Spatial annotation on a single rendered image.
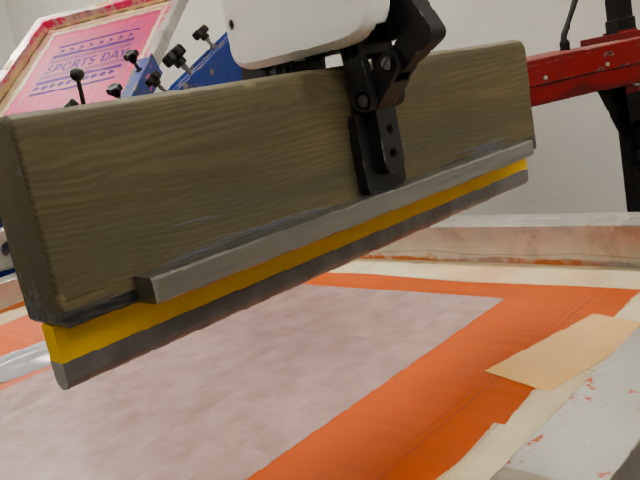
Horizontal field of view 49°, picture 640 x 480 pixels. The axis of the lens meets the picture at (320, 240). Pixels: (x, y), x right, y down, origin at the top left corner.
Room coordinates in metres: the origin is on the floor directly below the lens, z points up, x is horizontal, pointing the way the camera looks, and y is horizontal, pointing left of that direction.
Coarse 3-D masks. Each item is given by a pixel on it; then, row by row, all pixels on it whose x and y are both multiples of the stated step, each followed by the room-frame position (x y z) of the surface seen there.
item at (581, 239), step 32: (448, 224) 0.65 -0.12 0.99; (480, 224) 0.62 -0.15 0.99; (512, 224) 0.60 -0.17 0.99; (544, 224) 0.58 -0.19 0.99; (576, 224) 0.56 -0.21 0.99; (608, 224) 0.54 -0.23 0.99; (384, 256) 0.70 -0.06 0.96; (416, 256) 0.67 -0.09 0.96; (448, 256) 0.65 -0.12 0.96; (480, 256) 0.62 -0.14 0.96; (512, 256) 0.60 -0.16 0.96; (544, 256) 0.58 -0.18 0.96; (576, 256) 0.56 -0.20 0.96; (608, 256) 0.54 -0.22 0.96; (0, 288) 0.81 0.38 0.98; (608, 384) 0.28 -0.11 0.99; (576, 416) 0.26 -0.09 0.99; (608, 416) 0.26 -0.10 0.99; (544, 448) 0.24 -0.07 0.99; (576, 448) 0.24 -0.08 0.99; (608, 448) 0.23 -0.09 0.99
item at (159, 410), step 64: (0, 384) 0.55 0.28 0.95; (128, 384) 0.49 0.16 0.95; (192, 384) 0.47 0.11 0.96; (256, 384) 0.44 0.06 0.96; (0, 448) 0.43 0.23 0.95; (64, 448) 0.41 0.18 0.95; (128, 448) 0.39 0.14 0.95; (192, 448) 0.37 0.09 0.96; (256, 448) 0.36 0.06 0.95; (320, 448) 0.34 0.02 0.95; (384, 448) 0.33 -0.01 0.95; (448, 448) 0.32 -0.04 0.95
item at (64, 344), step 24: (504, 168) 0.47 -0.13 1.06; (456, 192) 0.43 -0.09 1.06; (384, 216) 0.38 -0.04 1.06; (408, 216) 0.39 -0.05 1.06; (336, 240) 0.35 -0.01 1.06; (264, 264) 0.31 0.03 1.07; (288, 264) 0.32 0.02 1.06; (216, 288) 0.29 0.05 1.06; (240, 288) 0.30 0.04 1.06; (120, 312) 0.26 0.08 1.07; (144, 312) 0.27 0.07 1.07; (168, 312) 0.28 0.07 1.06; (48, 336) 0.25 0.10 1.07; (72, 336) 0.25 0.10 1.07; (96, 336) 0.25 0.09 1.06; (120, 336) 0.26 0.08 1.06
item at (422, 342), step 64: (256, 320) 0.58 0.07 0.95; (320, 320) 0.55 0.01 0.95; (384, 320) 0.52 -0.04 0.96; (448, 320) 0.49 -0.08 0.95; (512, 320) 0.47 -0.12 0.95; (576, 320) 0.44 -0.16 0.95; (320, 384) 0.42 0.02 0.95; (384, 384) 0.40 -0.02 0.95; (448, 384) 0.39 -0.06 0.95; (512, 384) 0.37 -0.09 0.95
